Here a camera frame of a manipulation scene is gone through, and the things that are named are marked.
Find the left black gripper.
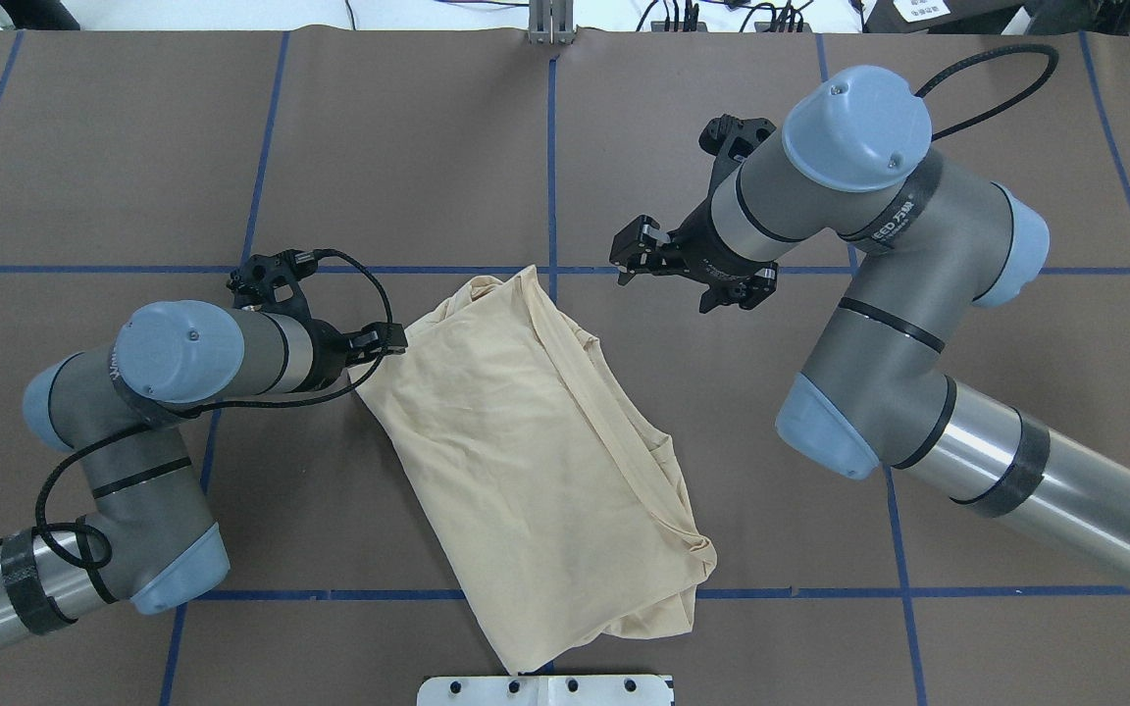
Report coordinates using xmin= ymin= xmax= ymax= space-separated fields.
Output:
xmin=308 ymin=319 xmax=408 ymax=390

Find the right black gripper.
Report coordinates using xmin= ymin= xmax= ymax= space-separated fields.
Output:
xmin=609 ymin=202 xmax=779 ymax=314

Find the beige long-sleeve printed shirt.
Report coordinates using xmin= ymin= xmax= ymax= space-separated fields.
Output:
xmin=357 ymin=267 xmax=718 ymax=674

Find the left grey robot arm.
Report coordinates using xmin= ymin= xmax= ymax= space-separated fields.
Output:
xmin=0 ymin=300 xmax=407 ymax=650

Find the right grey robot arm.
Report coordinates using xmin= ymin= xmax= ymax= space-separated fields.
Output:
xmin=609 ymin=66 xmax=1130 ymax=589

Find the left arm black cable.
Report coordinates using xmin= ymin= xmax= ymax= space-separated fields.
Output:
xmin=33 ymin=249 xmax=396 ymax=572

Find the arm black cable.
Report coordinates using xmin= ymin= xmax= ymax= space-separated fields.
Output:
xmin=33 ymin=249 xmax=396 ymax=572
xmin=914 ymin=43 xmax=1060 ymax=143

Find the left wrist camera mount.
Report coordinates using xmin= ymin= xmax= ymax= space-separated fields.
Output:
xmin=226 ymin=249 xmax=319 ymax=322

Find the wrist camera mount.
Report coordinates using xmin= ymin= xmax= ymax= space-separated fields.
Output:
xmin=226 ymin=249 xmax=319 ymax=322
xmin=696 ymin=115 xmax=777 ymax=191

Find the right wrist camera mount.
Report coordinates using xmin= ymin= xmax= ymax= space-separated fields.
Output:
xmin=696 ymin=115 xmax=777 ymax=191

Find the aluminium frame post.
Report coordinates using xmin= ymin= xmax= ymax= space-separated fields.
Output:
xmin=528 ymin=0 xmax=577 ymax=45

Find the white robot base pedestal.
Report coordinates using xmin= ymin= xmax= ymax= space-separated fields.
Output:
xmin=416 ymin=674 xmax=677 ymax=705

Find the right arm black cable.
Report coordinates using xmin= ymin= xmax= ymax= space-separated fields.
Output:
xmin=914 ymin=43 xmax=1060 ymax=143

